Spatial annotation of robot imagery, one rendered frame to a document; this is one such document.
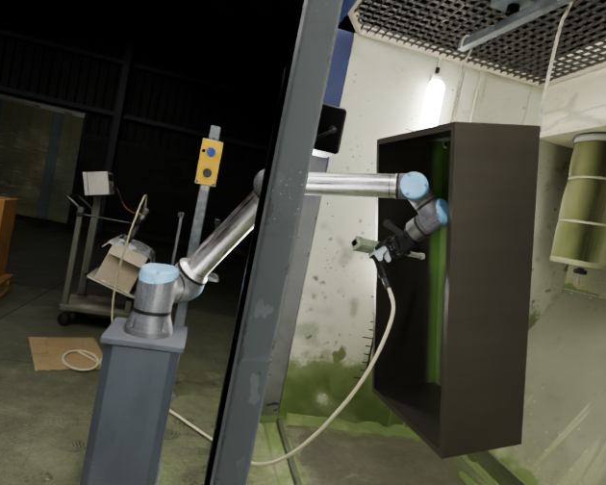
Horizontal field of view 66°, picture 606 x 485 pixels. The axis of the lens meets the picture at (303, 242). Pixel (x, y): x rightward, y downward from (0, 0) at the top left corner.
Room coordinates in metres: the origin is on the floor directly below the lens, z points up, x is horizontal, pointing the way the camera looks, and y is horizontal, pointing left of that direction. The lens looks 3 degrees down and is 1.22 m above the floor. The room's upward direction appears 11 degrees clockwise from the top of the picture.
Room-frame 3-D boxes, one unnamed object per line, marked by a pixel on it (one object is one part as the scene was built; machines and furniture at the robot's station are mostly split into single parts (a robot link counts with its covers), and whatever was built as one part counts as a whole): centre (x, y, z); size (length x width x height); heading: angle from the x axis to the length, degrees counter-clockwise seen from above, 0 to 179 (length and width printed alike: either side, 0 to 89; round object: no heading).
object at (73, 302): (3.90, 1.59, 0.64); 0.73 x 0.50 x 1.27; 104
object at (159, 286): (1.87, 0.54, 0.83); 0.17 x 0.15 x 0.18; 164
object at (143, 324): (1.86, 0.55, 0.69); 0.19 x 0.19 x 0.10
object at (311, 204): (2.72, 0.05, 1.14); 0.18 x 0.18 x 2.29; 12
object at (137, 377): (1.86, 0.55, 0.32); 0.31 x 0.31 x 0.64; 12
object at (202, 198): (2.75, 0.63, 0.82); 0.06 x 0.06 x 1.64; 12
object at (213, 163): (2.69, 0.62, 1.42); 0.12 x 0.06 x 0.26; 102
